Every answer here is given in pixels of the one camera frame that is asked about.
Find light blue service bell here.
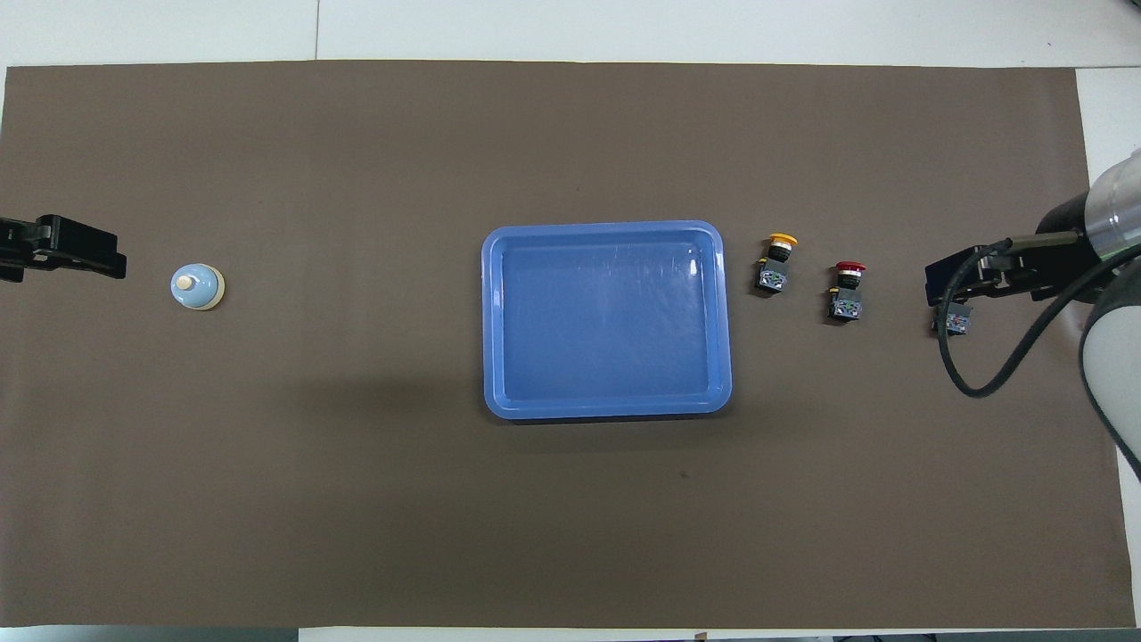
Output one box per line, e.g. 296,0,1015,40
170,263,226,312

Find brown table mat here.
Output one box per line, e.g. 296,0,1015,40
0,60,1136,630

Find red push button switch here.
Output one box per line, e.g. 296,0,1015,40
826,261,867,323

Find yellow push button switch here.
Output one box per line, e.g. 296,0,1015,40
758,233,800,299

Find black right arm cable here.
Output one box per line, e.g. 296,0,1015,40
936,235,1126,399

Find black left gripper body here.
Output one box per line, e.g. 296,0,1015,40
0,214,120,267

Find blue plastic tray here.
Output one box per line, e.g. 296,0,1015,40
481,219,734,422

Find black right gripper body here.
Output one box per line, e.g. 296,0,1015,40
924,190,1096,306

